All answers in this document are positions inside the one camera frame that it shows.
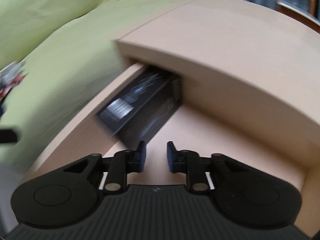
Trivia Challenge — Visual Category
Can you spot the black Flyco shaver box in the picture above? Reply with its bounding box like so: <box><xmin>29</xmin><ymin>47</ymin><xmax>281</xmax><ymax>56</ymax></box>
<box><xmin>96</xmin><ymin>66</ymin><xmax>182</xmax><ymax>150</ymax></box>

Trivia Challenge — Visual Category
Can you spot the light wood drawer cabinet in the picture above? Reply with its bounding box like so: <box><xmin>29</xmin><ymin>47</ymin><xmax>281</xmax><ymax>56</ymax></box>
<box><xmin>116</xmin><ymin>0</ymin><xmax>319</xmax><ymax>167</ymax></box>

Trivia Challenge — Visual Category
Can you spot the green covered sofa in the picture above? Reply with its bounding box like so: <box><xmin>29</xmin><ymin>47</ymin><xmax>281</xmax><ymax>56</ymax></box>
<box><xmin>1</xmin><ymin>0</ymin><xmax>183</xmax><ymax>173</ymax></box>

